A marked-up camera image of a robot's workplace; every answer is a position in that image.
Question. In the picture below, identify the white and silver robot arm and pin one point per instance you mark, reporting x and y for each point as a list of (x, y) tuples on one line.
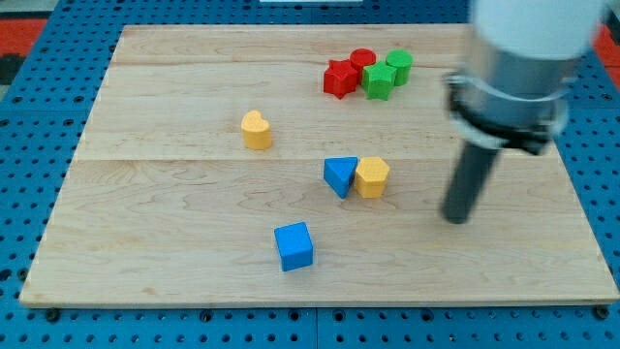
[(510, 89)]

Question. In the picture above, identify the blue triangle block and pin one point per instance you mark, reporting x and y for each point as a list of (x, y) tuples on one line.
[(339, 174)]

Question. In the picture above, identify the light wooden board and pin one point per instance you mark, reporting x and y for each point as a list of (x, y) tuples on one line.
[(163, 205)]

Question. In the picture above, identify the yellow hexagon block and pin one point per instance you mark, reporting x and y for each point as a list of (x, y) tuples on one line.
[(371, 177)]

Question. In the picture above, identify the yellow heart block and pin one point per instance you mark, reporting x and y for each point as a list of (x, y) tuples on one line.
[(255, 130)]

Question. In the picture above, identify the blue cube block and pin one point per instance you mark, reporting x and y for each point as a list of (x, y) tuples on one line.
[(295, 246)]

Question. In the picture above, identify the red star block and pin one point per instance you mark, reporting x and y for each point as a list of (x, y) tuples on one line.
[(340, 78)]

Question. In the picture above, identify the green star block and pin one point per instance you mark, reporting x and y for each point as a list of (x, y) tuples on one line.
[(378, 80)]

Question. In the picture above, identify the red cylinder block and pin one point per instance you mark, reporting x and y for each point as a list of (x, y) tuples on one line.
[(360, 58)]

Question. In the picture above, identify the green cylinder block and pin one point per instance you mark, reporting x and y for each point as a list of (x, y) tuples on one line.
[(402, 60)]

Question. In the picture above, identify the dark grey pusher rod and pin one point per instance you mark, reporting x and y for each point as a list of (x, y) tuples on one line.
[(468, 178)]

